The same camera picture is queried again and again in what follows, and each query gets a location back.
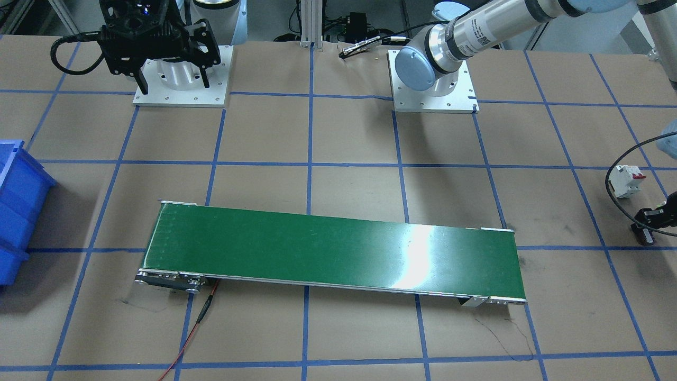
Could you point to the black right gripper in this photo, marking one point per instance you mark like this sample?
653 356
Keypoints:
202 46

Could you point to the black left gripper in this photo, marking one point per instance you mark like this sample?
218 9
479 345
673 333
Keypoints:
651 216

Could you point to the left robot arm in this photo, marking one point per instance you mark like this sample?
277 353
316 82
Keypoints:
439 50

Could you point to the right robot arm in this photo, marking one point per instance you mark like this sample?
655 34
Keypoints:
227 20

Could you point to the white red circuit breaker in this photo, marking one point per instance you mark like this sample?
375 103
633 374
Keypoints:
625 181

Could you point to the green conveyor belt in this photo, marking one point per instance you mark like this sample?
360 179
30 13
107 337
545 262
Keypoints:
191 243

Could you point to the blue plastic bin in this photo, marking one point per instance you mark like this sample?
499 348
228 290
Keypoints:
24 186

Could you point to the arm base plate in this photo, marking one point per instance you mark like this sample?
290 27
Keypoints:
452 93
181 84

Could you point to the aluminium frame post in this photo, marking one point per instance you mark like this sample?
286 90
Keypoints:
311 28

